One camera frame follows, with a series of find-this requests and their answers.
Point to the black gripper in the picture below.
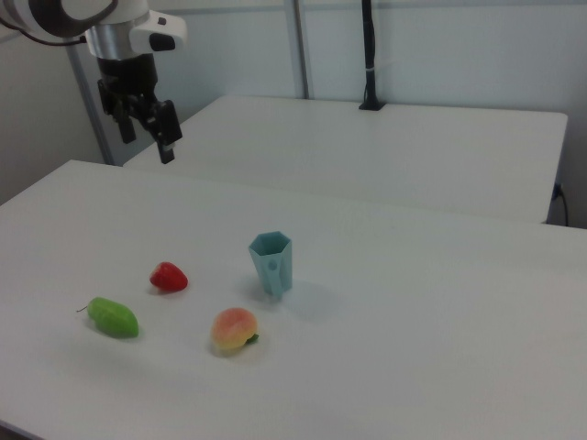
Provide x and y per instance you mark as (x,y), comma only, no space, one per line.
(128,80)

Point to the light blue faceted mug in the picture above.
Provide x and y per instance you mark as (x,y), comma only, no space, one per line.
(280,270)

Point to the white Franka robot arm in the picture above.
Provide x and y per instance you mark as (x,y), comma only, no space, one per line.
(137,11)

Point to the red toy strawberry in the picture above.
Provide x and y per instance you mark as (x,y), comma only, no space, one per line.
(169,276)

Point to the green toy cucumber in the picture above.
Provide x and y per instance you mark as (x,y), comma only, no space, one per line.
(112,318)

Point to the orange pink toy peach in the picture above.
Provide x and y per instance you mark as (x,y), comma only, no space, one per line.
(234,331)

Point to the white side table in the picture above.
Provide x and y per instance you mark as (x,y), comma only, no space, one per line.
(367,156)

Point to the grey aluminium frame post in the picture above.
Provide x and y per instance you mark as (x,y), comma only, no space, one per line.
(303,50)

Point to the black camera pole with clamp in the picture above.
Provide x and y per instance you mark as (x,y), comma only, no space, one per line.
(369,82)

